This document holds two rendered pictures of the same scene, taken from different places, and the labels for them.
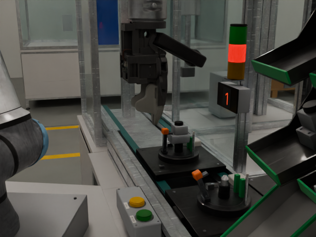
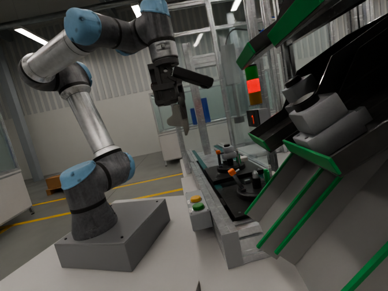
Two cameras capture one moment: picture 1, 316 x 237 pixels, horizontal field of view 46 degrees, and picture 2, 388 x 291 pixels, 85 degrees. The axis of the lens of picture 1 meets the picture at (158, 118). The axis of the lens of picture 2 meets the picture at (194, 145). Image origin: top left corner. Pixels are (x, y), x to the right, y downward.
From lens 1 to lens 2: 0.28 m
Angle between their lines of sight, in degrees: 15
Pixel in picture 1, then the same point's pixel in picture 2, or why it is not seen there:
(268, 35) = not seen: hidden behind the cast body
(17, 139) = (110, 164)
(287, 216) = (297, 187)
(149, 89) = (174, 108)
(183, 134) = (230, 152)
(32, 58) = (164, 137)
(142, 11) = (156, 52)
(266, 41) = not seen: hidden behind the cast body
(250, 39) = (261, 74)
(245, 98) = (264, 115)
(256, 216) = (271, 192)
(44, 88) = (173, 153)
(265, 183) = not seen: hidden behind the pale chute
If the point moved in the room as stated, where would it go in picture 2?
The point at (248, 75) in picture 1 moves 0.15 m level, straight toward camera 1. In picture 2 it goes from (265, 99) to (260, 101)
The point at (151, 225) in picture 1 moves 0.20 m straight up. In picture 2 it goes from (202, 213) to (190, 154)
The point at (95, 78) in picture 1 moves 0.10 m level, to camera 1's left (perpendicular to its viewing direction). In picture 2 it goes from (179, 131) to (165, 133)
